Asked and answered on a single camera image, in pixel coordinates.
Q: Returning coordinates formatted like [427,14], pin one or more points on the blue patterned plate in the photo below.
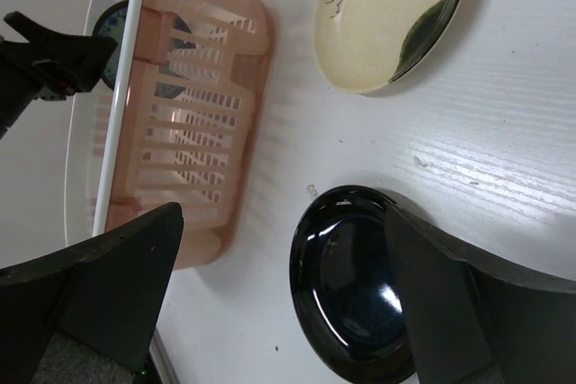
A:
[111,24]

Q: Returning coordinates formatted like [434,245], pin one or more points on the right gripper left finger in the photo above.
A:
[87,313]

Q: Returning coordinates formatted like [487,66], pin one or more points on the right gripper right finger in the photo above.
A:
[474,317]

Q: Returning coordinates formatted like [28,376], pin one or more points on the black glossy plate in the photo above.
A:
[343,289]

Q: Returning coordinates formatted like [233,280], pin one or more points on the pink white dish rack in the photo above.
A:
[130,151]

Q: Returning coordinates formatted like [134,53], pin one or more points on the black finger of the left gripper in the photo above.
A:
[49,65]

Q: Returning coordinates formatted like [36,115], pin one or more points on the cream plate with green patch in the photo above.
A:
[362,46]

